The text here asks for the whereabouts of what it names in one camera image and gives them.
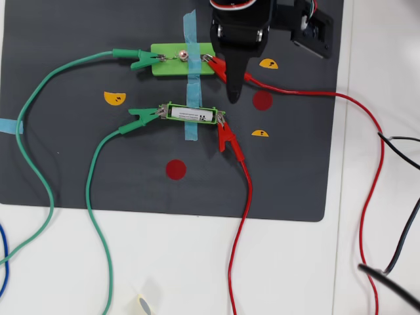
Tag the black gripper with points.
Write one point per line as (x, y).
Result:
(238, 39)

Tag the red alligator clip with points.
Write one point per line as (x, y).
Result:
(226, 134)
(218, 67)

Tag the white AA battery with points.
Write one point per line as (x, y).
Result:
(190, 113)

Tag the green battery holder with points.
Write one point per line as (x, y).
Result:
(168, 113)

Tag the green alligator clip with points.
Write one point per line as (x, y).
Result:
(141, 118)
(138, 55)

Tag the red round sticker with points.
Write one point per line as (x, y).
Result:
(262, 100)
(176, 169)

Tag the orange half-circle sticker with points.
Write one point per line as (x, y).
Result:
(269, 64)
(113, 99)
(260, 133)

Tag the small glass bulb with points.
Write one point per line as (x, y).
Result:
(183, 55)

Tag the green bulb connector board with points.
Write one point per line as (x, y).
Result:
(170, 67)

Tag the dark grey work mat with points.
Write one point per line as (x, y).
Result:
(295, 180)

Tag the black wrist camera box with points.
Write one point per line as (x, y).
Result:
(315, 36)

